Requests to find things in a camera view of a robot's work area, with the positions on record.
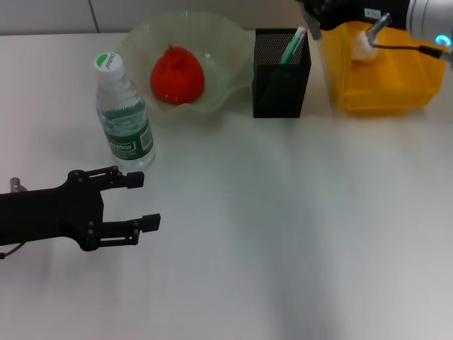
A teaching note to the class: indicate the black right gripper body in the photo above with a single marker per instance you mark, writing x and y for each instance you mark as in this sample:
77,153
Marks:
354,12

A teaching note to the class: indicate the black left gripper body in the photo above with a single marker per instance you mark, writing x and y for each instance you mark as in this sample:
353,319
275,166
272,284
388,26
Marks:
46,216

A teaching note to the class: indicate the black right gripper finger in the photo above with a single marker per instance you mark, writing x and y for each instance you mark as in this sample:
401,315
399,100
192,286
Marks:
307,4

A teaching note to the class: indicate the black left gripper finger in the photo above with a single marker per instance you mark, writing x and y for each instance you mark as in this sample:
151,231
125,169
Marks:
150,222
134,179

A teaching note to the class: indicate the white paper ball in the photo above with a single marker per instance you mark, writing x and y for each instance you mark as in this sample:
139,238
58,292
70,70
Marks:
362,49

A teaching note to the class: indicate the mint green utility knife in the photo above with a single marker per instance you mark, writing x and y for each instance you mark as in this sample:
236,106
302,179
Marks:
293,46

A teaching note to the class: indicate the clear green-label water bottle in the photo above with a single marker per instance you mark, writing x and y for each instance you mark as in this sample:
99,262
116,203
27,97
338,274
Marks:
124,117

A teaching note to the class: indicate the red-orange toy orange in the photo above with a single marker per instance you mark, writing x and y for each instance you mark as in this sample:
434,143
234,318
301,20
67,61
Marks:
177,78

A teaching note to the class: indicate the black mesh pen holder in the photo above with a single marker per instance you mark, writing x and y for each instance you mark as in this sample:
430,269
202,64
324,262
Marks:
279,92

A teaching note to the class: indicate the translucent wavy glass fruit bowl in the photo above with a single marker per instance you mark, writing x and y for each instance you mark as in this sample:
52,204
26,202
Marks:
223,53

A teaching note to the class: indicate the yellow plastic bin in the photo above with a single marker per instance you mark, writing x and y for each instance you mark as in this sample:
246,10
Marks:
389,92

